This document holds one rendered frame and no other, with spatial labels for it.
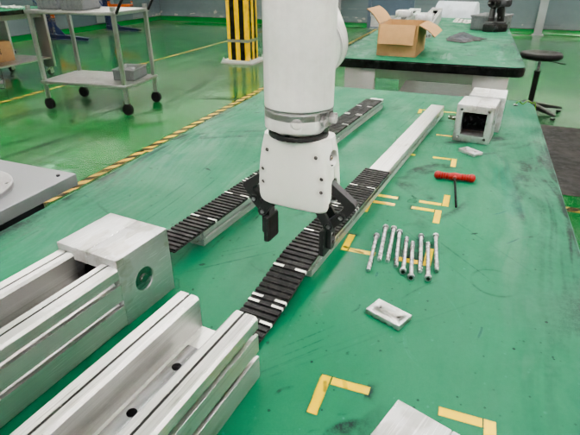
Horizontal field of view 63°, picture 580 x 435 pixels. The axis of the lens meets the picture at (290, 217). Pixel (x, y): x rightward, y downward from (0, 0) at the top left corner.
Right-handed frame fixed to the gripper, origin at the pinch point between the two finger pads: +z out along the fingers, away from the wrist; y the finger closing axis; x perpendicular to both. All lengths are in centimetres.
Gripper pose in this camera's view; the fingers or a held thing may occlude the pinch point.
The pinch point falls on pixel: (298, 236)
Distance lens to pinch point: 66.1
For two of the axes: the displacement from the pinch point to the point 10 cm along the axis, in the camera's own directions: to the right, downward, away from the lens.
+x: -4.5, 4.1, -7.9
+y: -8.9, -2.1, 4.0
